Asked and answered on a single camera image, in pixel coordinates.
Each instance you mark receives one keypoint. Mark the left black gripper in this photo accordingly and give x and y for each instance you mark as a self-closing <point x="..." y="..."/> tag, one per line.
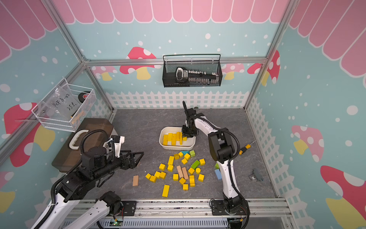
<point x="133" y="163"/>

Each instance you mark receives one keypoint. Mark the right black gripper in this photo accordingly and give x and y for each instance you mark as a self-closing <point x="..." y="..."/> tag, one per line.
<point x="184" y="134"/>

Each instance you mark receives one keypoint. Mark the long yellow block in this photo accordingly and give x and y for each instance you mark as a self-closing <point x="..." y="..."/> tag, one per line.
<point x="173" y="141"/>
<point x="165" y="140"/>

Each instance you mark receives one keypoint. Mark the yellow plank block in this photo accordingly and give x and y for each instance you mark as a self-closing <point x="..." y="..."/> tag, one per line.
<point x="170" y="135"/>

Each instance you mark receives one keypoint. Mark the small yellow cube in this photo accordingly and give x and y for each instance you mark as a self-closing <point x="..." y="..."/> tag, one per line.
<point x="202" y="162"/>

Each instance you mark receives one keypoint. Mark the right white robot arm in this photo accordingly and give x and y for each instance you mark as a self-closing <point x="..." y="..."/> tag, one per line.
<point x="224" y="148"/>

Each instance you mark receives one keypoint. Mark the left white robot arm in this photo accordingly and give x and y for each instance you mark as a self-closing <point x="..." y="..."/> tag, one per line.
<point x="95" y="167"/>

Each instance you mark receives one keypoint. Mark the white plastic tub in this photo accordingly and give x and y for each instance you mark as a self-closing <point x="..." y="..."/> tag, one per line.
<point x="186" y="146"/>

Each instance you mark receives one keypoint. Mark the yellow cube block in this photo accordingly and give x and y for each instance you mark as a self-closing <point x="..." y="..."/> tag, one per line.
<point x="162" y="167"/>

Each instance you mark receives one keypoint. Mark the flat wooden block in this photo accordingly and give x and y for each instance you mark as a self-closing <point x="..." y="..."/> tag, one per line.
<point x="135" y="181"/>

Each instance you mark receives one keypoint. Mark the yellow upright rectangular block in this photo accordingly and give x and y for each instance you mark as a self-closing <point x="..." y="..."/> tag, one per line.
<point x="171" y="160"/>

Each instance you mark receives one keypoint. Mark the yellow round disc block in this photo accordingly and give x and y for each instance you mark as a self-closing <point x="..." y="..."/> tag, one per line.
<point x="198" y="170"/>

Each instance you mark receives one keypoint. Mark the right natural wooden plank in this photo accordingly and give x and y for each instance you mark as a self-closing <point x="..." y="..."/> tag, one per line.
<point x="185" y="174"/>

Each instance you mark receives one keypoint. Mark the natural wooden plank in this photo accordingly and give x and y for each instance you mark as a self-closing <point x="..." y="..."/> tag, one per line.
<point x="180" y="173"/>
<point x="185" y="174"/>

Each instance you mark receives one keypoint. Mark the large yellow front block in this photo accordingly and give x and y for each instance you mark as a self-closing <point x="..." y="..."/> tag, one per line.
<point x="166" y="191"/>

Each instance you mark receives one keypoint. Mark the left natural wooden plank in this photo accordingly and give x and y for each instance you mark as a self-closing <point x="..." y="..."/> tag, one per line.
<point x="180" y="173"/>

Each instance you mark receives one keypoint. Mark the yellow arch block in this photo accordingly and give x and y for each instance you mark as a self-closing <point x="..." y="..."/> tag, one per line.
<point x="192" y="181"/>

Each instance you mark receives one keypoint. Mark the light blue block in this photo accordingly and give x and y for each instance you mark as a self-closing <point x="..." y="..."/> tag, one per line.
<point x="218" y="174"/>

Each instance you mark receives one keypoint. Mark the socket wrench set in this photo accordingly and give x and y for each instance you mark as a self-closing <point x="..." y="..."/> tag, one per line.
<point x="196" y="78"/>

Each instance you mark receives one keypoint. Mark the yellow black screwdriver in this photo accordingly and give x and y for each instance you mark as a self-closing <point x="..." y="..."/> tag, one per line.
<point x="246" y="147"/>

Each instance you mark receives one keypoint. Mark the small grey metal clip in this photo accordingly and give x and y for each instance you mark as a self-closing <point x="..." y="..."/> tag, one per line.
<point x="256" y="175"/>

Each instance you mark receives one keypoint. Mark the black tape roll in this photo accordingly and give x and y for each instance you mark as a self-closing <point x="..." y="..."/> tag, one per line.
<point x="82" y="96"/>

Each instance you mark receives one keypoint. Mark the brown toolbox with white handle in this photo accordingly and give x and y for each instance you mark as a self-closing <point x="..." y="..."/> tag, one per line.
<point x="70" y="153"/>

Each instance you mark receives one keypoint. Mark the black wire mesh basket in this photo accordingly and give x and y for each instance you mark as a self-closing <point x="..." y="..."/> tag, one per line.
<point x="209" y="63"/>

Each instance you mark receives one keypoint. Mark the clear wall-mounted bin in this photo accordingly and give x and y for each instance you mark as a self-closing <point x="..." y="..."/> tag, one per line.
<point x="61" y="109"/>

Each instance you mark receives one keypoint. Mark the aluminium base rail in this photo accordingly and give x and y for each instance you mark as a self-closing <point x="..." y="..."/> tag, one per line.
<point x="265" y="213"/>

